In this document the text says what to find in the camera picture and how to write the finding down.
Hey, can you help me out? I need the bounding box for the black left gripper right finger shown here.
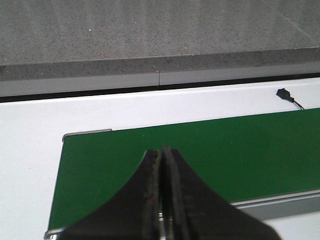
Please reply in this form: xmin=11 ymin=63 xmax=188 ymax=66
xmin=161 ymin=145 xmax=280 ymax=240

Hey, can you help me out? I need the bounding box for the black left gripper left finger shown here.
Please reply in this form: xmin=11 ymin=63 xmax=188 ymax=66
xmin=58 ymin=149 xmax=160 ymax=240

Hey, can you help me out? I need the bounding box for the green conveyor belt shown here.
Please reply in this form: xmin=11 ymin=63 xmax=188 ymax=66
xmin=47 ymin=107 xmax=320 ymax=230

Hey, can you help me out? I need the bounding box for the grey stone countertop slab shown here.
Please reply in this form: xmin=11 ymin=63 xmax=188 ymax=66
xmin=0 ymin=0 xmax=320 ymax=81

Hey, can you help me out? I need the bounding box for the aluminium conveyor frame rail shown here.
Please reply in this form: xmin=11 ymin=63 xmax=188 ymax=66
xmin=43 ymin=128 xmax=320 ymax=240

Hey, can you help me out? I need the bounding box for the black sensor with cable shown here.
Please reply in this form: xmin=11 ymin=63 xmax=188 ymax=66
xmin=276 ymin=88 xmax=305 ymax=110

